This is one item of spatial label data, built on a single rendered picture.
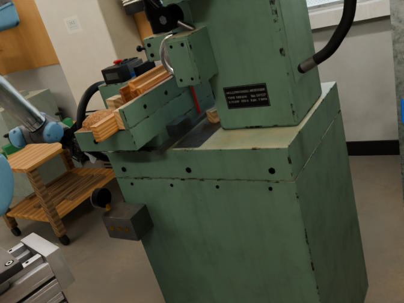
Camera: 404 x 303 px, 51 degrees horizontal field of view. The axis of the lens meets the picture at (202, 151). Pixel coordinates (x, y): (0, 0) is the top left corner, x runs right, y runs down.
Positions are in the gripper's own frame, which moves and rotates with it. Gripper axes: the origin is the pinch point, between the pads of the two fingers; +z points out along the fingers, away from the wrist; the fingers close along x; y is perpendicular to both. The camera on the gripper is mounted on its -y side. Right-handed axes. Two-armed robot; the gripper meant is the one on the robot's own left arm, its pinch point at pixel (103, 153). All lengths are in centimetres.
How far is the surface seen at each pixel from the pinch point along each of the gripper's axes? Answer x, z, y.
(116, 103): 14.1, 14.6, -33.1
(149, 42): 3, 16, -50
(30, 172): -20, -64, 57
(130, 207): 20.5, 29.1, -5.7
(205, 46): 13, 39, -59
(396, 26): -63, 71, -62
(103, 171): -78, -63, 87
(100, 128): 34, 26, -39
